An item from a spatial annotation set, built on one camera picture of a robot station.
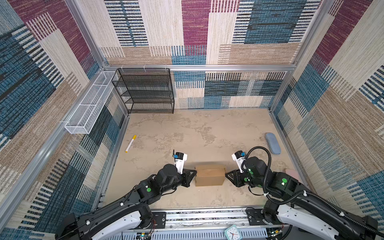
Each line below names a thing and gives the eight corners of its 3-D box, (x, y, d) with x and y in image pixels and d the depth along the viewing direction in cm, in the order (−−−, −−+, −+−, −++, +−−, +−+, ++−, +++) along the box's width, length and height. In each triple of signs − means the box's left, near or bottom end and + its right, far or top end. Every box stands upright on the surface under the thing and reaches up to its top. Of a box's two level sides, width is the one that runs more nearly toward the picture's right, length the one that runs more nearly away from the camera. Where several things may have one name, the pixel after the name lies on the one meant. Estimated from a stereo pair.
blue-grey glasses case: (270, 155, 98) (272, 152, 95) (263, 136, 107) (265, 132, 105) (280, 155, 98) (283, 152, 95) (272, 135, 107) (274, 132, 104)
